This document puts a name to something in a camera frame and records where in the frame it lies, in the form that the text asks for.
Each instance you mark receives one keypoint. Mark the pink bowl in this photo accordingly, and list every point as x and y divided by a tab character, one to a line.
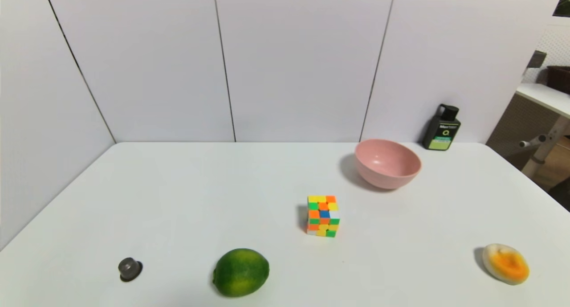
387	173

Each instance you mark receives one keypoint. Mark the black pump bottle green label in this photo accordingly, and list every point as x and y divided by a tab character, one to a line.
441	131

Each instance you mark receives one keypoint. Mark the white desk leg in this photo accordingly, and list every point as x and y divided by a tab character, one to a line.
544	147

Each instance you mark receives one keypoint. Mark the grey angled panel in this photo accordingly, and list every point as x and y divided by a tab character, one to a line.
536	59

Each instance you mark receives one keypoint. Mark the white background desk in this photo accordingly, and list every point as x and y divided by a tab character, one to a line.
541	95

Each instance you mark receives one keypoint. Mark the dark brown box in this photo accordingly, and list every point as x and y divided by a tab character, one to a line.
559	79

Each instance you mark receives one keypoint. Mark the dark wall picture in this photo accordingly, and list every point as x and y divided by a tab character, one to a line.
563	6

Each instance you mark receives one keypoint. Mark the toy half boiled egg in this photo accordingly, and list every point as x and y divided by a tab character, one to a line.
506	264

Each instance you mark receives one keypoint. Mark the small grey metal knob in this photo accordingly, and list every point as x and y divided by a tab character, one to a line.
129	268

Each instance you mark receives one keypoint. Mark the green lime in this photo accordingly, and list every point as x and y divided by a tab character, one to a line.
240	273

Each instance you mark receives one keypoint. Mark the multicolour puzzle cube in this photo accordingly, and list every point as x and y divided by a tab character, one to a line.
323	216

